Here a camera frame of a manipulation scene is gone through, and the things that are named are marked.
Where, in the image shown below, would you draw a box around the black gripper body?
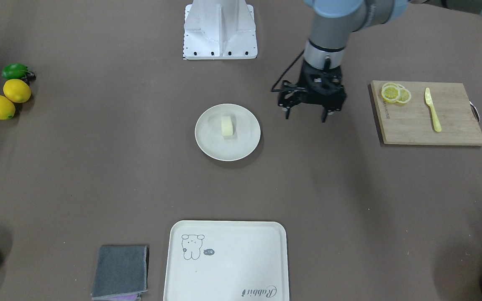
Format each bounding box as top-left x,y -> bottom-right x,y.
271,59 -> 347,112

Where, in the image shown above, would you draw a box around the yellow lemon near lime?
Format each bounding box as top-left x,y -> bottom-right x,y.
3,79 -> 32,103

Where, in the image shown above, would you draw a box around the bamboo cutting board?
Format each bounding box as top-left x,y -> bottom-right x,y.
370,80 -> 482,146

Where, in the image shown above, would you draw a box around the grey folded cloth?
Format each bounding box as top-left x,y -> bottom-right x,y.
91,245 -> 149,301

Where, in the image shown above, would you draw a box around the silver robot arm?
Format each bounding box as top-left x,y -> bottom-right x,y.
271,0 -> 410,122

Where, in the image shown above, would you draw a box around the cream round plate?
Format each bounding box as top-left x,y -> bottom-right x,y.
194,103 -> 262,161

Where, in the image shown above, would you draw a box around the yellow lemon slices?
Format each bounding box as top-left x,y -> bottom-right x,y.
381,82 -> 412,104

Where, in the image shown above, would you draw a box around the green lime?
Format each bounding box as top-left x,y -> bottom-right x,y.
1,63 -> 29,79

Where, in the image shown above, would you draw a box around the yellow plastic knife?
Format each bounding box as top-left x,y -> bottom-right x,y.
424,87 -> 442,132

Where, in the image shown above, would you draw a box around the cream rectangular tray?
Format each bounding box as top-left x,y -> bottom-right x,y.
163,220 -> 290,301

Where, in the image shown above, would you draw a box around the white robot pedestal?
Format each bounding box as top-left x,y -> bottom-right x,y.
182,0 -> 258,60

